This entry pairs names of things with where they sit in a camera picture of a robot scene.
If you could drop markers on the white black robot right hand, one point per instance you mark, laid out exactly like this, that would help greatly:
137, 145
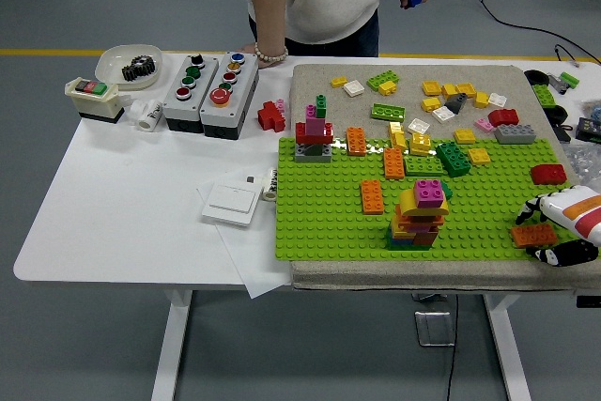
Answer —
575, 211

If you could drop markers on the person's right hand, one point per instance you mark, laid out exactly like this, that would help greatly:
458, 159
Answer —
268, 64

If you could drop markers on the blue two-by-two brick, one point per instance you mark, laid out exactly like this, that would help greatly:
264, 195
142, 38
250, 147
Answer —
414, 0

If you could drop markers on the red curved brick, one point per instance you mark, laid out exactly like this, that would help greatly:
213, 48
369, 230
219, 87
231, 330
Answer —
548, 174
503, 117

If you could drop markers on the orange two-by-four brick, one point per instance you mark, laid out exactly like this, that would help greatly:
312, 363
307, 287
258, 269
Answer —
394, 163
356, 141
372, 196
534, 235

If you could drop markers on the yellow square brick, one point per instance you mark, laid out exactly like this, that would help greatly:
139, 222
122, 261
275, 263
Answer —
449, 90
481, 99
420, 143
431, 88
479, 157
465, 136
466, 89

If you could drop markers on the small yellow brick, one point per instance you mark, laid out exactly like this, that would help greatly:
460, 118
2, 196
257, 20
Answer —
339, 81
398, 141
387, 88
396, 128
431, 104

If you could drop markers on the pink two-by-two brick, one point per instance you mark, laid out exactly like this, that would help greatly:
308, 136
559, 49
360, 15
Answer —
429, 193

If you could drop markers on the brick tower with yellow arch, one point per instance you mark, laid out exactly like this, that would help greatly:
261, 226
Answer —
406, 205

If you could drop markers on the person's right forearm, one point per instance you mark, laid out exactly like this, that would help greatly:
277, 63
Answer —
265, 6

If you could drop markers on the small pink brick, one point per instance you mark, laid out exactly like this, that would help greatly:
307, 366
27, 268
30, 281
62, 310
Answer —
280, 104

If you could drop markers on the red brick cluster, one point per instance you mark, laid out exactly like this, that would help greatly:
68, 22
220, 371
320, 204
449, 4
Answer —
268, 115

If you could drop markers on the brick tower with grey base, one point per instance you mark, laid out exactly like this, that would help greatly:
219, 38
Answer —
313, 134

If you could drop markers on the white square brick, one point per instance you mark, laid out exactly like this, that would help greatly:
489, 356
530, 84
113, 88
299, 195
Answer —
497, 99
443, 114
418, 126
353, 87

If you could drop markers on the grey two-by-four brick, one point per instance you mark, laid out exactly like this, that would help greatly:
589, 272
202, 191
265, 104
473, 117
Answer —
515, 134

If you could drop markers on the pink flat brick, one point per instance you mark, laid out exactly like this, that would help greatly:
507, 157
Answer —
484, 125

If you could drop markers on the small dark green brick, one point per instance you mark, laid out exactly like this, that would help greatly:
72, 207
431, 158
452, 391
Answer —
448, 192

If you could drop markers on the dark grey slope brick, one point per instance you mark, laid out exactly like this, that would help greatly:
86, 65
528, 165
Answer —
456, 103

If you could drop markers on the dark green two-by-four brick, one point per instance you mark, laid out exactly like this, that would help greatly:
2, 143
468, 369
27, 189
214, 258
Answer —
453, 159

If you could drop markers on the small light green brick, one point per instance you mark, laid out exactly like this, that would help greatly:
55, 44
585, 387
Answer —
569, 78

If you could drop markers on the green studded baseplate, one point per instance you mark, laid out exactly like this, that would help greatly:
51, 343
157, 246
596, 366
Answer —
328, 232

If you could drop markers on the clear plastic bag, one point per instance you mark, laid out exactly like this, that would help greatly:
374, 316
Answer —
584, 161

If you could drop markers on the grey-brown mat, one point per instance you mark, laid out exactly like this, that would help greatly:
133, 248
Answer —
319, 86

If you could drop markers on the grey emergency-stop control box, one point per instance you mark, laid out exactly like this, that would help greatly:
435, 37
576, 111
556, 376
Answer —
235, 110

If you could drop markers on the small black block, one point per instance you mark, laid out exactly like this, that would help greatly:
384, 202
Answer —
563, 133

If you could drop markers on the black button pad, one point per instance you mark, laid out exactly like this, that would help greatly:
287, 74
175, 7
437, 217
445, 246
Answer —
589, 128

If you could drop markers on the black table controller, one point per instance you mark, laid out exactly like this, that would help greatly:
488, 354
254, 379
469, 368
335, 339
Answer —
589, 302

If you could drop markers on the clear bag of blue parts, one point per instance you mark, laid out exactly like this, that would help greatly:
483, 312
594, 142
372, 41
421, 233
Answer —
595, 112

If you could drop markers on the grey four-button control box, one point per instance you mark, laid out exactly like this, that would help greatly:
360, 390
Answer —
176, 112

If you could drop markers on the white printed cylinder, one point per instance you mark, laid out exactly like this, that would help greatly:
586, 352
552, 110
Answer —
270, 187

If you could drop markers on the black metal gear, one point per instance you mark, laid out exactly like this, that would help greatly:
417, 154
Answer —
134, 73
144, 62

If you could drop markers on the small grey device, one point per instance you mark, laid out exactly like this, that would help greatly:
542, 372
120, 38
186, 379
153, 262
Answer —
558, 83

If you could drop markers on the white pipe tee fitting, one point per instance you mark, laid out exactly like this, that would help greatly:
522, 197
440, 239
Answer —
149, 117

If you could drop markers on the white table leg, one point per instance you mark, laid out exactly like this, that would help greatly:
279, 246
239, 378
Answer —
509, 354
171, 349

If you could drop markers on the white plastic bowl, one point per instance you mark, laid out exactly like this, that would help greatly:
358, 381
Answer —
110, 65

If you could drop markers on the silver floor socket box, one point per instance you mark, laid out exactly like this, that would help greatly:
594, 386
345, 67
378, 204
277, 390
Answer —
434, 328

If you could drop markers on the white wall switch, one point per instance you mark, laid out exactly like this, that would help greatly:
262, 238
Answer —
230, 206

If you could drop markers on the cream red-green switch box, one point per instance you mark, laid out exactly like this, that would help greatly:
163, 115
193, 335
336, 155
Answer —
94, 103

